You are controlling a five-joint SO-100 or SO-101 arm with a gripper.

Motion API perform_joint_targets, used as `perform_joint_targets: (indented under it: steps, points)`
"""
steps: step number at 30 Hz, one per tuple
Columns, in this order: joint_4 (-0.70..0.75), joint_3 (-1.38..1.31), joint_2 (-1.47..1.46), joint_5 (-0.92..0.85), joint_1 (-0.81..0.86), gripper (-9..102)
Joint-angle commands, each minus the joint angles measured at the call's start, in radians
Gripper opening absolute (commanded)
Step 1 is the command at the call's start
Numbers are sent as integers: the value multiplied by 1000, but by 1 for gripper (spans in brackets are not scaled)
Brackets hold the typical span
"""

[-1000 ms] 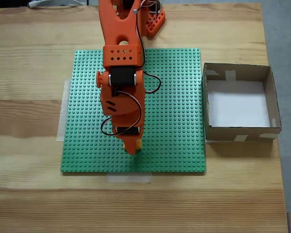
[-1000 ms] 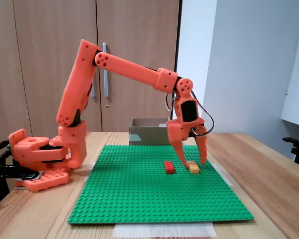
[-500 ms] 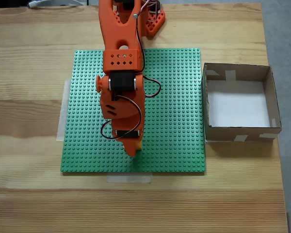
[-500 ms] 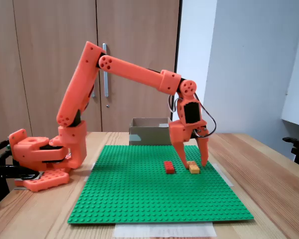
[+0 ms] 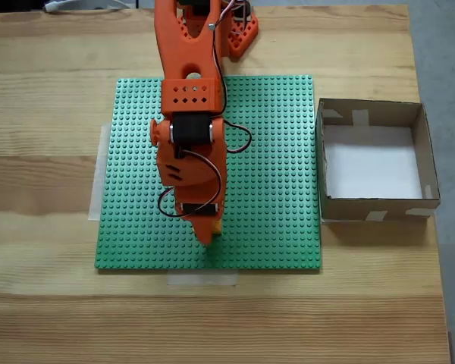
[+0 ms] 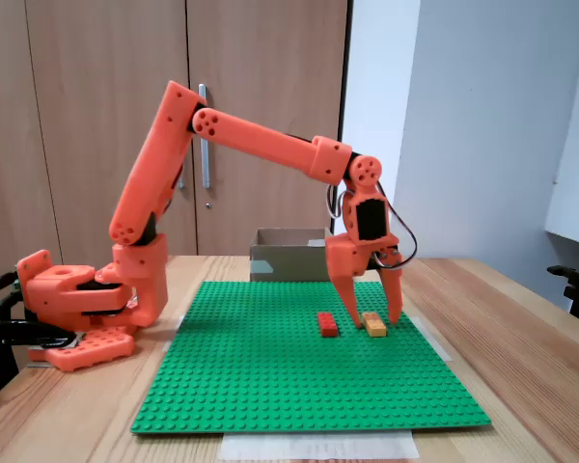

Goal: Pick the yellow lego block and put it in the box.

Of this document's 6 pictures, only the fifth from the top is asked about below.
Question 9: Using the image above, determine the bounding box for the green lego baseplate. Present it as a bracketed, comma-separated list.
[94, 74, 323, 273]

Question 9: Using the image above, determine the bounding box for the translucent masking tape strip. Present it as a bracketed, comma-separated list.
[88, 123, 111, 223]
[166, 271, 238, 287]

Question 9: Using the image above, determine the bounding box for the open cardboard box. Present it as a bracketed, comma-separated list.
[315, 97, 441, 225]

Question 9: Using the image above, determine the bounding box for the thin servo cable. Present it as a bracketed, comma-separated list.
[157, 0, 253, 220]

